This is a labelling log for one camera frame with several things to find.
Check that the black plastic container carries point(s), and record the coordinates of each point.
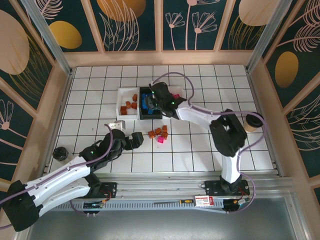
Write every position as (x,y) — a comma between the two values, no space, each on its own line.
(143,90)

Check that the paper coffee cup black lid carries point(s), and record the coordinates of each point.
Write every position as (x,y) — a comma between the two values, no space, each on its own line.
(252,123)

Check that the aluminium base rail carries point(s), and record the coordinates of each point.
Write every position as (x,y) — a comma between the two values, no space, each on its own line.
(162,187)

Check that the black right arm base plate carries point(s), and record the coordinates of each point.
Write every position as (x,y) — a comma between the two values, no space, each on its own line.
(211,186)

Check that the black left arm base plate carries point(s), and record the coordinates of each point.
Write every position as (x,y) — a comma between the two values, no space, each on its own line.
(111,186)

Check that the grey metal base sheet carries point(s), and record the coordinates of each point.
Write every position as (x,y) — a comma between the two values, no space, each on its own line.
(162,225)

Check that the orange lego brick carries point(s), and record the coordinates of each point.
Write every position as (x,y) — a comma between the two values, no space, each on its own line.
(135,97)
(128,103)
(151,134)
(165,129)
(134,105)
(158,131)
(123,110)
(164,135)

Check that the translucent white container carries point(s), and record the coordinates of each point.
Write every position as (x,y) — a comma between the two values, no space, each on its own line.
(178,90)

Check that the white plastic container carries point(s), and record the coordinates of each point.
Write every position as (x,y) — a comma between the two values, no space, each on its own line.
(127,113)

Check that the pink lego brick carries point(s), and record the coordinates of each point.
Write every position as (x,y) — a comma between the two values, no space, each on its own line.
(161,139)
(176,95)

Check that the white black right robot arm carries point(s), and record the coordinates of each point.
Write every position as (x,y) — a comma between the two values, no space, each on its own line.
(227,135)

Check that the aluminium frame post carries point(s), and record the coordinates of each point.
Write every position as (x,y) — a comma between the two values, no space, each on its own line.
(46,32)
(268,32)

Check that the red white small box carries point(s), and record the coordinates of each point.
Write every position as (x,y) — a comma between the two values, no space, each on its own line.
(203,201)

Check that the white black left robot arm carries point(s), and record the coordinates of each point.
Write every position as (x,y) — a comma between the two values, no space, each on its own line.
(55,178)

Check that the small bottle black cap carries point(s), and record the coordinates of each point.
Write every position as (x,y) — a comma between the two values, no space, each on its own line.
(60,153)

